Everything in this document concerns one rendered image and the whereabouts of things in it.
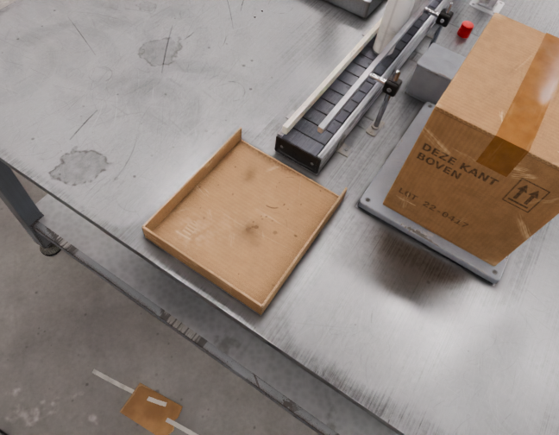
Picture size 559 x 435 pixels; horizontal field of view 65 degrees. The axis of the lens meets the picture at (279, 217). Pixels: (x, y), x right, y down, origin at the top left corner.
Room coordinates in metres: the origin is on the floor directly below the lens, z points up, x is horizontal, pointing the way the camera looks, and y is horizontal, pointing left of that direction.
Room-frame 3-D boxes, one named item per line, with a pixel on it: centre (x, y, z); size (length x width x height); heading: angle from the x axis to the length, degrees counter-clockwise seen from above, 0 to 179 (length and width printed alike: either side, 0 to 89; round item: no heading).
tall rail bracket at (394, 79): (0.75, -0.16, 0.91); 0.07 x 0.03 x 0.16; 66
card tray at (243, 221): (0.44, 0.06, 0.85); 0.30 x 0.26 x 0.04; 156
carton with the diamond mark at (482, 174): (0.61, -0.37, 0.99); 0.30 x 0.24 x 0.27; 157
